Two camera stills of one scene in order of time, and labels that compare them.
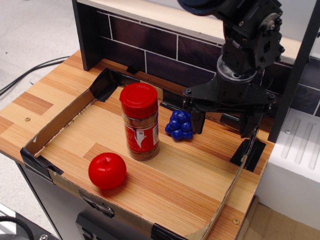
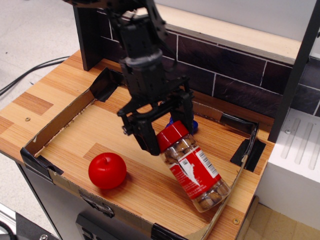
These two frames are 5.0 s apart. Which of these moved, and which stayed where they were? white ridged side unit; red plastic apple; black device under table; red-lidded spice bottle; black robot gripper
Moved: red-lidded spice bottle; black robot gripper
Stayed: red plastic apple; black device under table; white ridged side unit
